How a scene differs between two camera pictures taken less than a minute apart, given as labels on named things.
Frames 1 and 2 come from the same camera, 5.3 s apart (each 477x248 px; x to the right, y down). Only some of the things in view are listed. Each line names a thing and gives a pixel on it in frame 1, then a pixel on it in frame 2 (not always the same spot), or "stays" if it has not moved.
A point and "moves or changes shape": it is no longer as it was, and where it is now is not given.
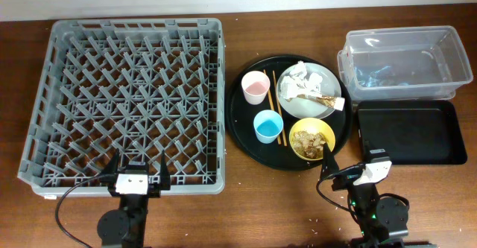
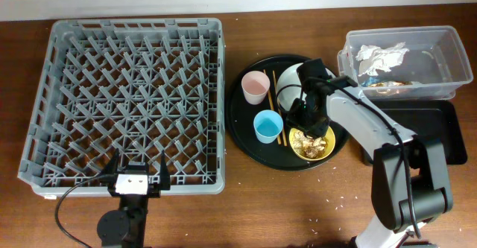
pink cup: x=255 y=85 stays
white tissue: x=297 y=83 moves or changes shape
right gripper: x=330 y=164 -> x=293 y=119
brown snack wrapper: x=337 y=103 moves or changes shape
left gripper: x=155 y=191 stays
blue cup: x=267 y=125 stays
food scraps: x=308 y=145 stays
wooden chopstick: x=272 y=107 stays
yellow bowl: x=308 y=137 stays
